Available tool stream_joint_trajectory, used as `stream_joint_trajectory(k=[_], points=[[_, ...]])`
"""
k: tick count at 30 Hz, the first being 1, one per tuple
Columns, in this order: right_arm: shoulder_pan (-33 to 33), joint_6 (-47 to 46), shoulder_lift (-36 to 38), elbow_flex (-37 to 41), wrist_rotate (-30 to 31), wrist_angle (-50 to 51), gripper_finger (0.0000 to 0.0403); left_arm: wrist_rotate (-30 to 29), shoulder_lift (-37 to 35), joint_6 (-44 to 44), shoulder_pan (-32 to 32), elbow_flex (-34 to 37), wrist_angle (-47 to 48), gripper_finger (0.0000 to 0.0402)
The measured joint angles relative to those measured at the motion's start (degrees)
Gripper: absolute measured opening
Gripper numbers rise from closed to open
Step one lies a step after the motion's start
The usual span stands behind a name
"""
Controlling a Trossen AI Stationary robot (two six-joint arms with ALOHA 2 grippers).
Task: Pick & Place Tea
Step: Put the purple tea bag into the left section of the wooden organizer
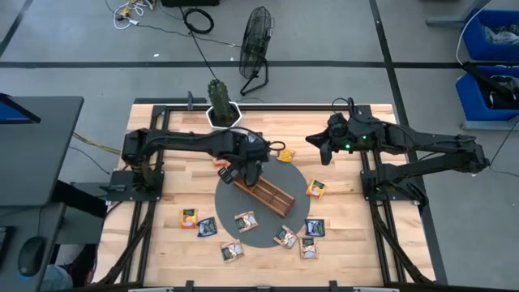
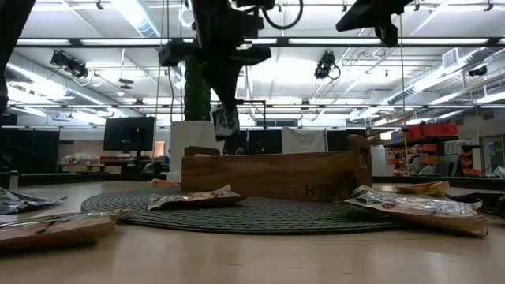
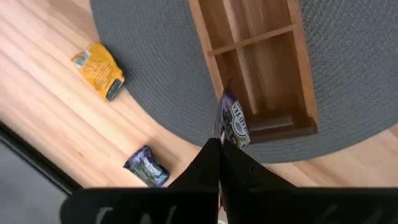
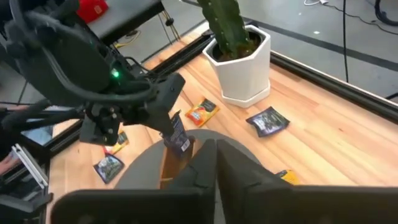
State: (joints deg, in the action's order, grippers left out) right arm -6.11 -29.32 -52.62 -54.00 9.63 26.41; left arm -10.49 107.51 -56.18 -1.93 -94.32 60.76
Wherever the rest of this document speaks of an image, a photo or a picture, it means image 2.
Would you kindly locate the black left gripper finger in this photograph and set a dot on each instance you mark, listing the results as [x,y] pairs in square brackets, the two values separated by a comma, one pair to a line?
[232,84]
[216,83]

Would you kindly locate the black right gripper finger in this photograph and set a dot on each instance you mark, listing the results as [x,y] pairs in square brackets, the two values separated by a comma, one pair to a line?
[371,13]

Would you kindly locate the dark blue tea packet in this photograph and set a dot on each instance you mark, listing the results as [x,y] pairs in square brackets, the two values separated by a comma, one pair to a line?
[481,201]
[225,124]

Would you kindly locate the beige tea packet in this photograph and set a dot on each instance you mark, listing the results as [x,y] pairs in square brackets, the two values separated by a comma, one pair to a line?
[51,230]
[189,200]
[414,211]

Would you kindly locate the orange tea packet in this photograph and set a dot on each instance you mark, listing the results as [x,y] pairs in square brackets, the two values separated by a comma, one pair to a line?
[163,183]
[424,188]

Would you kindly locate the grey snack packet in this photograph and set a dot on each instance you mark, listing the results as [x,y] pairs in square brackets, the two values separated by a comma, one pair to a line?
[19,203]

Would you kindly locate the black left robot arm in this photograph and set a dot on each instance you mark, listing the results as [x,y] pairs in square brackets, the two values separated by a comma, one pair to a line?
[12,39]

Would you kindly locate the wooden tea organizer box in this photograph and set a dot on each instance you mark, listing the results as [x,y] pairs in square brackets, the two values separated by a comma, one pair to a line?
[276,173]

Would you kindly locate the green cactus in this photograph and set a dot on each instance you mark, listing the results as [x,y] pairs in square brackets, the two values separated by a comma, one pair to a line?
[195,98]

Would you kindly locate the white hexagonal planter pot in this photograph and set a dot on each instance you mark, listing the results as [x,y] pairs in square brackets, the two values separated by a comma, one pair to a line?
[185,134]

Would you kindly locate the black partition panel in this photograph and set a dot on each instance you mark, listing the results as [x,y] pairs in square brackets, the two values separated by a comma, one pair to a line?
[264,142]
[345,140]
[35,152]

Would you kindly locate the white ceiling vent grille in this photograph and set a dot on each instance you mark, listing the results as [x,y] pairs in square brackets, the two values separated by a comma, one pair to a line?
[450,58]

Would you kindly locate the white hanging sheet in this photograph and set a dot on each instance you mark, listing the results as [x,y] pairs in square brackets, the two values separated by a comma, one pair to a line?
[301,140]

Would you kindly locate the red storage bin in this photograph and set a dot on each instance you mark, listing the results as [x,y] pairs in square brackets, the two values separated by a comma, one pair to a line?
[415,132]
[442,130]

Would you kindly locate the black background monitor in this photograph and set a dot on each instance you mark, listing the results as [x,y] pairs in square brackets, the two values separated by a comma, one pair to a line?
[128,134]

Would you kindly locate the cluttered background desk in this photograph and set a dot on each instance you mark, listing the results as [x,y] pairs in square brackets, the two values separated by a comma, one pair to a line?
[118,163]

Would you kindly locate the shelf rack with orange bins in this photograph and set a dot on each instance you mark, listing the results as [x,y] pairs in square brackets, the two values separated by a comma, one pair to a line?
[428,159]

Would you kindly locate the round grey woven placemat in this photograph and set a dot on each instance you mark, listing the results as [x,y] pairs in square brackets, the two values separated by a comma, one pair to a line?
[256,217]

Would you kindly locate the black frame beam with lights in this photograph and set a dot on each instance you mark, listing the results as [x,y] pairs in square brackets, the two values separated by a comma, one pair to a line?
[282,41]

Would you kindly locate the silver spiral ceiling duct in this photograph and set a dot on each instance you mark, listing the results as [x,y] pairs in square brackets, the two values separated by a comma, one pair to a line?
[418,92]
[140,23]

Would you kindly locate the black ceiling-mounted camera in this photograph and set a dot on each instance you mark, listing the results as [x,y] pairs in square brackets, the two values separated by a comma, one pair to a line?
[325,65]
[478,71]
[73,68]

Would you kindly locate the black metal table frame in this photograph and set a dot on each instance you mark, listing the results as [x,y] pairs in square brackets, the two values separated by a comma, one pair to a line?
[79,179]

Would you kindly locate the small grey upright post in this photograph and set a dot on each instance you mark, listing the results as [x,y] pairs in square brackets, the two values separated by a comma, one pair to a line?
[13,179]

